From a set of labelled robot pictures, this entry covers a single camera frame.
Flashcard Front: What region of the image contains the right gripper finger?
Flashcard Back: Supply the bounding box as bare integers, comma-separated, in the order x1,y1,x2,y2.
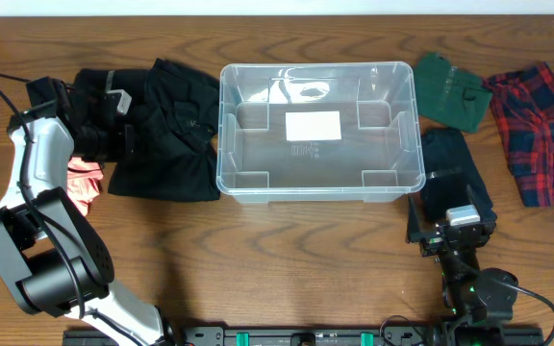
466,185,497,224
406,197,423,243

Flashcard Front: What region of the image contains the small black garment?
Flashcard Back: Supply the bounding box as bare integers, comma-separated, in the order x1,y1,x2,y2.
73,68,148,130

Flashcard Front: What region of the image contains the pink garment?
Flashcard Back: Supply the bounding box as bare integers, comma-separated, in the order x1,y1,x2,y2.
67,158,104,216

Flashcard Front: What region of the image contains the large black garment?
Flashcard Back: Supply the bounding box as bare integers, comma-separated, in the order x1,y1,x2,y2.
108,59,220,202

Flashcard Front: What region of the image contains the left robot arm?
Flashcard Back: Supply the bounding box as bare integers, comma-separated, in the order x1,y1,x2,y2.
0,77,176,345

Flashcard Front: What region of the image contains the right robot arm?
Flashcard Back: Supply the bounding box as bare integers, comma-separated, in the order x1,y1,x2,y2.
406,186,517,345

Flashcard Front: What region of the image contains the white label in container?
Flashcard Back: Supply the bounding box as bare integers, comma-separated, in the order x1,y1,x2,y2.
286,111,341,141

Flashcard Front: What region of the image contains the clear plastic storage container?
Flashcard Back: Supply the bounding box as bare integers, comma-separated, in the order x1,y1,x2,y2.
216,62,426,204

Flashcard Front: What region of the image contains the black folded garment right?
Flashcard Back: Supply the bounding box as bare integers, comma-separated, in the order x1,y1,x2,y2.
420,129,493,222

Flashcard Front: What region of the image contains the red navy plaid shirt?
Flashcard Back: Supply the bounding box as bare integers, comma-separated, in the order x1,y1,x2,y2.
483,62,554,207

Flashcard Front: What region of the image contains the dark green folded garment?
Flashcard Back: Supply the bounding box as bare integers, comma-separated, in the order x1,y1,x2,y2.
414,53,492,133

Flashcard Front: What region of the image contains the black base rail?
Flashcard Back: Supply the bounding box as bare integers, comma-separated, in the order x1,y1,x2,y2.
62,325,544,346

